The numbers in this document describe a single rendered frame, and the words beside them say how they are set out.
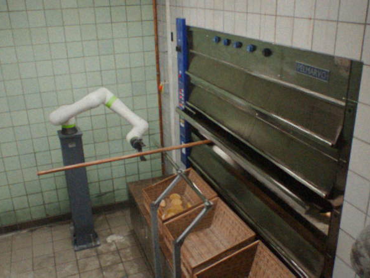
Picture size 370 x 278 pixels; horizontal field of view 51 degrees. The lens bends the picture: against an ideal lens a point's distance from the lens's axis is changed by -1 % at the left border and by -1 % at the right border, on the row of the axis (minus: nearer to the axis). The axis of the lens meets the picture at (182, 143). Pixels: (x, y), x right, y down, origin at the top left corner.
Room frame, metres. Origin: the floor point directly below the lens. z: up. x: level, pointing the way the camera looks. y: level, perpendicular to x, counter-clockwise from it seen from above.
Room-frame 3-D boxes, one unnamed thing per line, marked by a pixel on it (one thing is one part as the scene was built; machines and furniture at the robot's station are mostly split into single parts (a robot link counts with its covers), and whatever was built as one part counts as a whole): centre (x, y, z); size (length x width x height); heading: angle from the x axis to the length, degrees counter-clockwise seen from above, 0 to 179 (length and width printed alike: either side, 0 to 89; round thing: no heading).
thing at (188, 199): (2.88, 0.05, 0.72); 0.56 x 0.49 x 0.28; 21
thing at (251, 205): (2.44, -0.40, 1.02); 1.79 x 0.11 x 0.19; 20
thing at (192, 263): (2.33, -0.15, 0.72); 0.56 x 0.49 x 0.28; 21
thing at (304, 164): (2.44, -0.40, 1.54); 1.79 x 0.11 x 0.19; 20
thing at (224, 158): (2.45, -0.42, 1.16); 1.80 x 0.06 x 0.04; 20
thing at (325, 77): (2.45, -0.42, 1.99); 1.80 x 0.08 x 0.21; 20
